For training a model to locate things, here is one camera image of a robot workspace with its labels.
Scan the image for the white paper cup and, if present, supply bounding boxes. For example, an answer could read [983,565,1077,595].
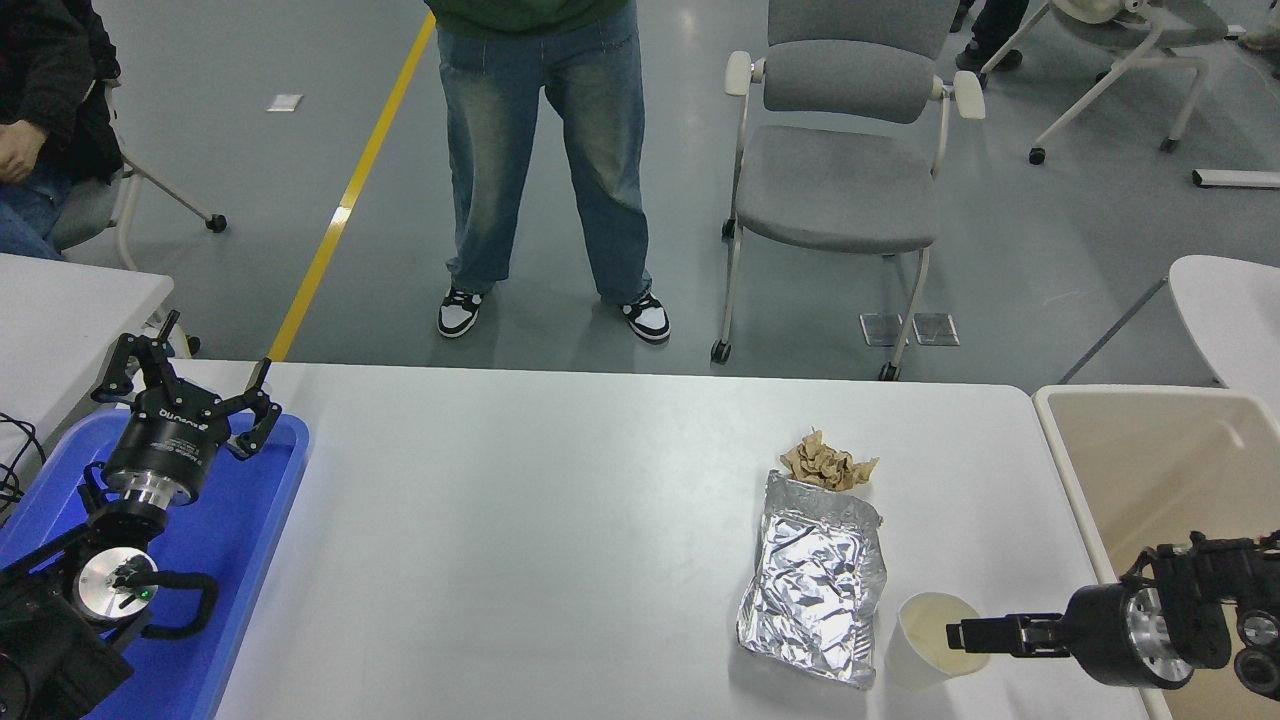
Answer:
[885,592,993,691]

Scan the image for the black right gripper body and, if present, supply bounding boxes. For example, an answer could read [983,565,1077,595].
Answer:
[1063,583,1153,691]

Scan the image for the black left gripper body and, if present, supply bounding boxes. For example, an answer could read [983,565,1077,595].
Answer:
[106,396,235,493]

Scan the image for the grey padded armchair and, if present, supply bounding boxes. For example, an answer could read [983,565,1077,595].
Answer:
[710,0,987,382]

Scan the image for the silver foil tray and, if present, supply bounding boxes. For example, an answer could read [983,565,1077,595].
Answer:
[736,470,889,691]

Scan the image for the white framed wheeled chair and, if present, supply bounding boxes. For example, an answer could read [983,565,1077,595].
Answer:
[980,0,1241,166]

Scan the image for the white bar on floor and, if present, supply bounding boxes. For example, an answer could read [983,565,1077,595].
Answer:
[1192,168,1280,189]

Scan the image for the grey chair with white legs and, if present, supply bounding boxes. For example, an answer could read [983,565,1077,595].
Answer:
[48,80,229,273]

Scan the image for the seated person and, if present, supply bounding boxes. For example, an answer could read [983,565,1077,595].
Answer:
[0,0,123,261]

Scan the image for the large pale bin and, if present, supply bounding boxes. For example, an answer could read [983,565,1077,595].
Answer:
[1032,385,1280,720]

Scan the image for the black cable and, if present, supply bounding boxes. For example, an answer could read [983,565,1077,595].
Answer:
[0,413,46,521]

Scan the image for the seated person's hand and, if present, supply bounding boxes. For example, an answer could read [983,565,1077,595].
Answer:
[0,120,48,184]

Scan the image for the white rounded table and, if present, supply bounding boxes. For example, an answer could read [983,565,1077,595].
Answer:
[1168,254,1280,411]

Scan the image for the white side table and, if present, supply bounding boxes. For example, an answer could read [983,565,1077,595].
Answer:
[0,253,201,471]

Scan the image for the tan paper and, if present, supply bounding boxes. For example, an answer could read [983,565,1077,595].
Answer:
[780,430,879,493]

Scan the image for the blue plastic tray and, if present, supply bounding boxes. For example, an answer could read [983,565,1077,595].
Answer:
[0,408,309,720]

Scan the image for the standing person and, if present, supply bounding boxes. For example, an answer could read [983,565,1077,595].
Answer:
[425,0,672,345]

